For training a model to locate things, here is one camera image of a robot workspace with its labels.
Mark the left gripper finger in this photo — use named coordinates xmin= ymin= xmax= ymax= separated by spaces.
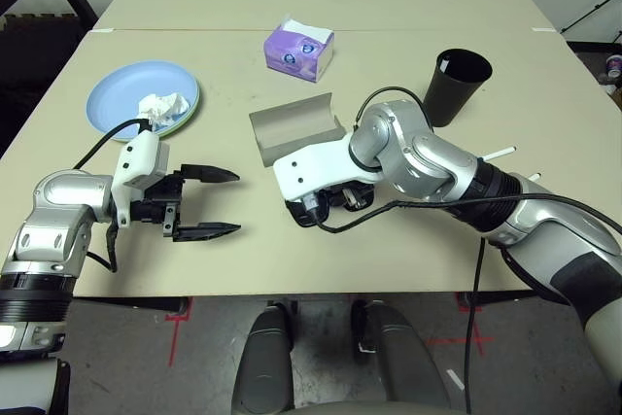
xmin=180 ymin=163 xmax=240 ymax=184
xmin=172 ymin=222 xmax=243 ymax=244

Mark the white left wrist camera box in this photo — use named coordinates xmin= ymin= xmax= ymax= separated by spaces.
xmin=109 ymin=131 xmax=171 ymax=230

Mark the red floor tape cross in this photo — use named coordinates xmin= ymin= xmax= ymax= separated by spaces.
xmin=427 ymin=307 xmax=495 ymax=356
xmin=164 ymin=296 xmax=195 ymax=367

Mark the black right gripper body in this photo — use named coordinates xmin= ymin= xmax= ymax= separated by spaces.
xmin=320 ymin=180 xmax=376 ymax=212

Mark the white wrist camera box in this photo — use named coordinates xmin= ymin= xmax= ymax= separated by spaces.
xmin=271 ymin=135 xmax=385 ymax=205
xmin=109 ymin=131 xmax=171 ymax=230

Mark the grey left robot leg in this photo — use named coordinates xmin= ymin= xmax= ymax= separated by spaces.
xmin=231 ymin=310 xmax=295 ymax=415

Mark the black tripod stand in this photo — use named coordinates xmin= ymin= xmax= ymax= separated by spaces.
xmin=558 ymin=0 xmax=622 ymax=47

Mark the blue plate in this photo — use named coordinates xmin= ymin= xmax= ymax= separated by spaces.
xmin=86 ymin=60 xmax=200 ymax=144

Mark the grey right robot leg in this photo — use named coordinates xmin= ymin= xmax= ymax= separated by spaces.
xmin=350 ymin=300 xmax=451 ymax=409

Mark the purple tissue pack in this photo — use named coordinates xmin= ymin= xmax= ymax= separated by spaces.
xmin=263 ymin=13 xmax=335 ymax=84

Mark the white tissue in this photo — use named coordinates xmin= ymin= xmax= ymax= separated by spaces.
xmin=137 ymin=91 xmax=191 ymax=133

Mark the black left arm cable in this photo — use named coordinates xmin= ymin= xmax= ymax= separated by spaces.
xmin=72 ymin=118 xmax=153 ymax=274

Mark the green plate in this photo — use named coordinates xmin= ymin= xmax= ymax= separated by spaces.
xmin=159 ymin=82 xmax=203 ymax=140

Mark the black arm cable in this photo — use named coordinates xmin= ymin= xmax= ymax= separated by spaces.
xmin=305 ymin=87 xmax=622 ymax=414
xmin=72 ymin=118 xmax=153 ymax=274

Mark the grey glasses case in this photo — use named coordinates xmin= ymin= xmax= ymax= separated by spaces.
xmin=248 ymin=91 xmax=347 ymax=168

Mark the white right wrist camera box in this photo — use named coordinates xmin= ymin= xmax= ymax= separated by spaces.
xmin=271 ymin=135 xmax=385 ymax=205

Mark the white marker with blue cap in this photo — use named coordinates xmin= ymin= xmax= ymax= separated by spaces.
xmin=482 ymin=145 xmax=517 ymax=162

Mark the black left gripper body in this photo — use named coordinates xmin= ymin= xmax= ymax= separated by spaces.
xmin=128 ymin=169 xmax=187 ymax=242

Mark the black cup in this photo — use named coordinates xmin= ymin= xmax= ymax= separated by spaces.
xmin=422 ymin=48 xmax=494 ymax=128

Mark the black foam floor mat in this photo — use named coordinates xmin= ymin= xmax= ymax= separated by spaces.
xmin=0 ymin=11 xmax=91 ymax=144

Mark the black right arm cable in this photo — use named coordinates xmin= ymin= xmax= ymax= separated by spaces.
xmin=305 ymin=87 xmax=622 ymax=414

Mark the grey robot leg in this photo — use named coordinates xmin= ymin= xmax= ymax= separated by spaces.
xmin=231 ymin=310 xmax=295 ymax=415
xmin=350 ymin=300 xmax=451 ymax=409

